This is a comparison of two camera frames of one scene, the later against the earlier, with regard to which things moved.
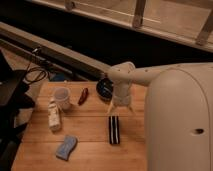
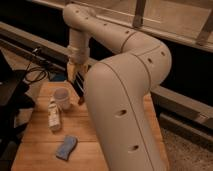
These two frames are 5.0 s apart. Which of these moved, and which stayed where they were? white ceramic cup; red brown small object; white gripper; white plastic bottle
Moved: white gripper
Stayed: white ceramic cup; red brown small object; white plastic bottle
